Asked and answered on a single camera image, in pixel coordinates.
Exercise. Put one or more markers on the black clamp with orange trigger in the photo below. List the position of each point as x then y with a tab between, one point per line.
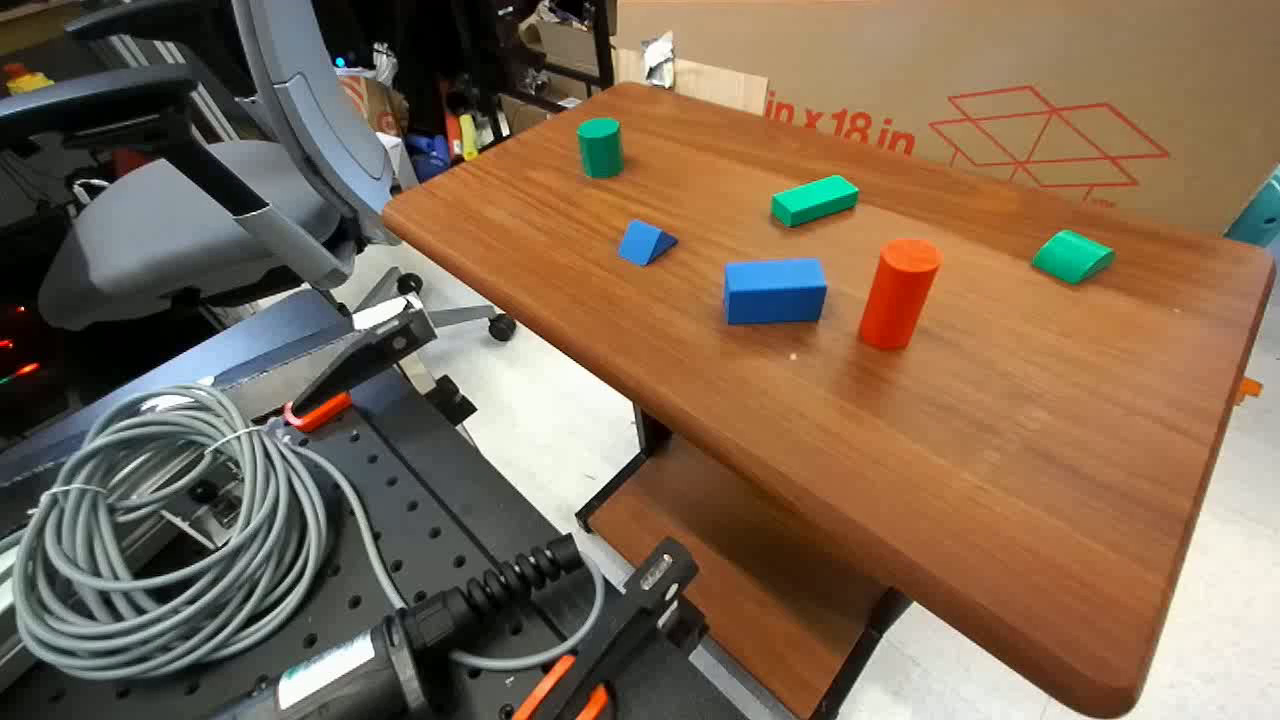
360	360
620	630

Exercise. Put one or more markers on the green rectangular block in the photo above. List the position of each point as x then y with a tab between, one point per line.
814	200

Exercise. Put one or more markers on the blue triangular prism block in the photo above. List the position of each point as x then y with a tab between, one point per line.
643	244

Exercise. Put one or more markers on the grey office chair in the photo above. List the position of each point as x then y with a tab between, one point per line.
200	215

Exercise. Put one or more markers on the green half-cylinder block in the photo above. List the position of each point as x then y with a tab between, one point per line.
1071	257

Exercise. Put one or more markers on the orange cylinder block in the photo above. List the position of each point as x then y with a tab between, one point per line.
897	295

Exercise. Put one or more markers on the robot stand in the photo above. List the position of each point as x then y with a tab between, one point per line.
330	520

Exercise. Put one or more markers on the large cardboard box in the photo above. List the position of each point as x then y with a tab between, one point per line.
1000	90

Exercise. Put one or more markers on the teal chair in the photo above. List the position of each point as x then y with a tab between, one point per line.
1262	210

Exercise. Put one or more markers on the black shelf with clutter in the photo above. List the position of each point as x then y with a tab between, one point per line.
470	70

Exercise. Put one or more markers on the green cylinder block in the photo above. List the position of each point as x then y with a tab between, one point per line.
600	148

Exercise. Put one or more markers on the blue rectangular block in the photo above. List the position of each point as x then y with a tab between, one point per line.
774	291

